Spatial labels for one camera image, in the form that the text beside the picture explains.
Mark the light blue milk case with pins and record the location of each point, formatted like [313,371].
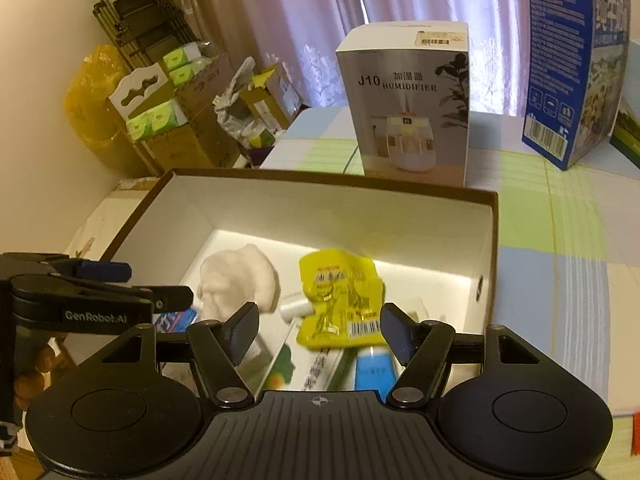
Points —
[626,133]

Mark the person's left hand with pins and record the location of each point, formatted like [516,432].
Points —
[29,385]

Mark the yellow plastic bag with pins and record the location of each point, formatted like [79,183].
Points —
[96,125]

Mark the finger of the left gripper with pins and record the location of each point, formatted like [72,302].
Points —
[110,272]
[60,292]

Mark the cardboard box with tissues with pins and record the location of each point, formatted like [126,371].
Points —
[169,118]

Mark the blue white toothpaste tube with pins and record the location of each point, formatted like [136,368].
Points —
[376,369]

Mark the pink curtains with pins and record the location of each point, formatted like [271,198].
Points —
[303,35]

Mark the white sock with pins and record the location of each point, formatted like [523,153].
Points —
[231,278]

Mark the blue dental floss box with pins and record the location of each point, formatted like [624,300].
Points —
[175,322]

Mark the bin with trash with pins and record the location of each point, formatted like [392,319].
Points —
[257,108]

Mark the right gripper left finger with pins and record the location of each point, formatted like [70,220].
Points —
[218,348]

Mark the white ointment box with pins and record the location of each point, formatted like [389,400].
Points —
[263,370]

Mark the yellow snack packet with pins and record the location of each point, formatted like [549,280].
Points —
[347,295]

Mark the small white pill bottle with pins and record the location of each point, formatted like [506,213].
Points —
[294,306]

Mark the folded black ladder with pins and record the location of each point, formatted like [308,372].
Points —
[143,31]

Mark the blue milk carton box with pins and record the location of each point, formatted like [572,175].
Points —
[578,57]

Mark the green medicine box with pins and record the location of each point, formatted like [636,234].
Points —
[296,368]

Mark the brown cardboard storage box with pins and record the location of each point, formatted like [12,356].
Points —
[432,242]

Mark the white humidifier box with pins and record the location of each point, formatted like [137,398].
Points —
[408,90]

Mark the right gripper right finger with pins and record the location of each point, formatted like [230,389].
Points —
[422,349]

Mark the plaid tablecloth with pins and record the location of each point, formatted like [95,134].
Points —
[568,266]

